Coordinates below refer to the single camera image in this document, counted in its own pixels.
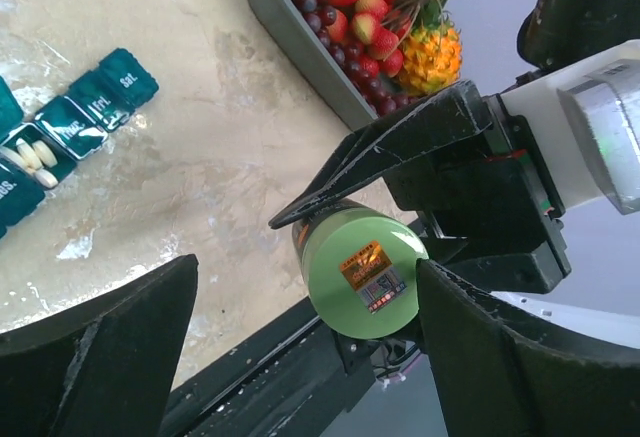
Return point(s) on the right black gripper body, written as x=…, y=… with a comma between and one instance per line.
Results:
x=493, y=186

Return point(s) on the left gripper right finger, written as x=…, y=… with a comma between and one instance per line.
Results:
x=501, y=371

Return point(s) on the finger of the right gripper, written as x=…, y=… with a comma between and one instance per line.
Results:
x=529, y=265
x=452, y=115

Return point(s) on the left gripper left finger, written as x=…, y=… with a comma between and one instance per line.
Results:
x=104, y=367

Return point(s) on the green bottle cap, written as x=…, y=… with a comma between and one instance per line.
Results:
x=365, y=277

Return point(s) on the green pill bottle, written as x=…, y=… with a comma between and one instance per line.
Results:
x=360, y=267

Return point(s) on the teal weekly pill organizer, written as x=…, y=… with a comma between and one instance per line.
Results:
x=74, y=124

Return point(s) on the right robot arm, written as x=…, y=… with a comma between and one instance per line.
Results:
x=559, y=33

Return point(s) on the dark toy grapes bunch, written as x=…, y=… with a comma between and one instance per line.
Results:
x=318, y=15

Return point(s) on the pale yellow pill upper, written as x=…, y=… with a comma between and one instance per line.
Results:
x=44, y=153

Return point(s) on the pale yellow pill left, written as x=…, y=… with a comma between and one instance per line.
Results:
x=28, y=154

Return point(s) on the dark grey fruit tray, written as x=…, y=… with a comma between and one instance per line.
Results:
x=293, y=36

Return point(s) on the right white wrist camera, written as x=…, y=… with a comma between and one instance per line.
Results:
x=585, y=120

